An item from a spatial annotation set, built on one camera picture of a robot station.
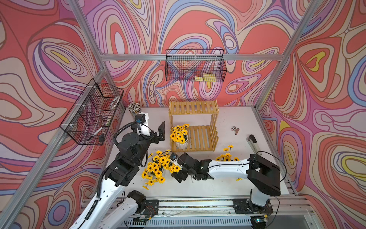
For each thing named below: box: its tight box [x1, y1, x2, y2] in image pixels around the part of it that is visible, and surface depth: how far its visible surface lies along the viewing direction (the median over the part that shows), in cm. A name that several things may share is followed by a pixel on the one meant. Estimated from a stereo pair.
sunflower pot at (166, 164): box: [159, 149, 181, 175], surface depth 75 cm
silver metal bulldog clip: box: [231, 125, 240, 136], surface depth 107 cm
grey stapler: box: [245, 134, 263, 156], surface depth 96 cm
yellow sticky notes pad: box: [194, 72, 217, 83], surface depth 86 cm
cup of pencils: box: [127, 102, 141, 115], surface depth 98 cm
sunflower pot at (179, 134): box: [170, 123, 190, 150], surface depth 84 cm
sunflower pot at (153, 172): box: [141, 150, 170, 191], surface depth 73 cm
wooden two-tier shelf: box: [168, 99, 220, 153], surface depth 90 cm
